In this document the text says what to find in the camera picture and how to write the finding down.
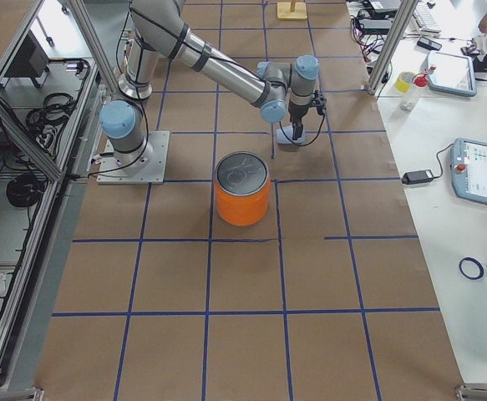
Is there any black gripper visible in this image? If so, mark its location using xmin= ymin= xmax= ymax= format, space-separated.
xmin=288 ymin=92 xmax=313 ymax=140

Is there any light blue plastic cup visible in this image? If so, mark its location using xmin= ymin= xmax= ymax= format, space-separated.
xmin=276 ymin=126 xmax=306 ymax=145

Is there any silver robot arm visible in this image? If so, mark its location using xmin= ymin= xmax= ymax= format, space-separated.
xmin=117 ymin=1 xmax=326 ymax=144

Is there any wooden cup stand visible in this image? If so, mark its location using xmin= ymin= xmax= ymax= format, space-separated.
xmin=276 ymin=0 xmax=307 ymax=20

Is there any orange can with silver lid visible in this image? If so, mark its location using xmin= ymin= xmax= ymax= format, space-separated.
xmin=215 ymin=151 xmax=271 ymax=226

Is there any yellow tape roll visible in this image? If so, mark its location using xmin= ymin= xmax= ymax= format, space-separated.
xmin=394 ymin=71 xmax=415 ymax=94

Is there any black power adapter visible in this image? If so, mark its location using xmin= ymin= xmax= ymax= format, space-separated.
xmin=401 ymin=170 xmax=434 ymax=185

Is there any teach pendant far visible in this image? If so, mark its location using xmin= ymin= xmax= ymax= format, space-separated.
xmin=425 ymin=50 xmax=477 ymax=97

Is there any teach pendant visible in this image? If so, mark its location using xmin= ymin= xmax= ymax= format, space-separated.
xmin=450 ymin=138 xmax=487 ymax=205
xmin=425 ymin=50 xmax=477 ymax=97

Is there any teach pendant near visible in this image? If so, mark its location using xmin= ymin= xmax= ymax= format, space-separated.
xmin=450 ymin=138 xmax=487 ymax=205

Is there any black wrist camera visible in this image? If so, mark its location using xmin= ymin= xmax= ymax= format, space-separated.
xmin=312 ymin=90 xmax=327 ymax=116

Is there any aluminium frame post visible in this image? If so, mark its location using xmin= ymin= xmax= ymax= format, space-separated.
xmin=366 ymin=0 xmax=418 ymax=94

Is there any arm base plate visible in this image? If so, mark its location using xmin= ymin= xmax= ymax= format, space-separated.
xmin=96 ymin=130 xmax=170 ymax=185

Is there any blue tape ring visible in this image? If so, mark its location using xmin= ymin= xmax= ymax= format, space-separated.
xmin=459 ymin=257 xmax=485 ymax=280

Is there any aluminium frame rail left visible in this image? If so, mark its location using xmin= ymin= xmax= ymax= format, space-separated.
xmin=0 ymin=0 xmax=114 ymax=392

